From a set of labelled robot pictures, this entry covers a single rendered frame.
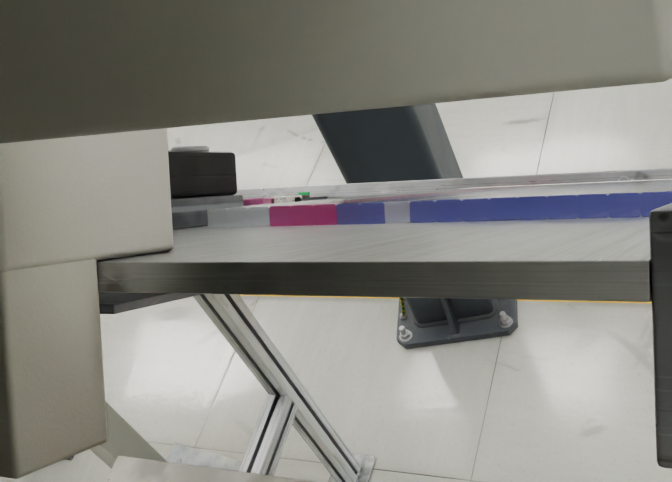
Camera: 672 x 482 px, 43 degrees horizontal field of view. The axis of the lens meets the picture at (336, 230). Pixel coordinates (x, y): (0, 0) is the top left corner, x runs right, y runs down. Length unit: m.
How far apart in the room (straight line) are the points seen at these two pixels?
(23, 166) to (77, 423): 0.08
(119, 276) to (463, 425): 1.40
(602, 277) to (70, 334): 0.16
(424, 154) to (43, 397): 1.20
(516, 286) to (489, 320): 1.53
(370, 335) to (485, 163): 0.53
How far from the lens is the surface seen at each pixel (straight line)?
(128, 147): 0.30
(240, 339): 1.30
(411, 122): 1.39
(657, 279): 0.22
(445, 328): 1.77
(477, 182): 0.96
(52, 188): 0.28
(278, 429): 1.39
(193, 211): 0.52
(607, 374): 1.65
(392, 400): 1.73
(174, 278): 0.27
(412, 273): 0.23
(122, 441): 1.55
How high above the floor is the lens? 1.38
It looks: 41 degrees down
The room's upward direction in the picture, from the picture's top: 29 degrees counter-clockwise
